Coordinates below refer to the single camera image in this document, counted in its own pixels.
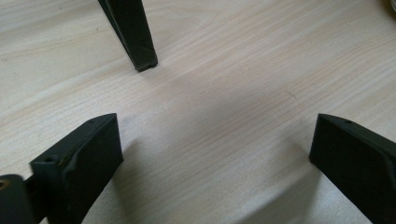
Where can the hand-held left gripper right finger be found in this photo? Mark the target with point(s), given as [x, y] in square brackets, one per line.
[358, 168]

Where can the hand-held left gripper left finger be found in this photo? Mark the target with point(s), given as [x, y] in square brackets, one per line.
[84, 161]

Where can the black low table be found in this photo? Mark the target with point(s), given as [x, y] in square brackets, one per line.
[134, 34]

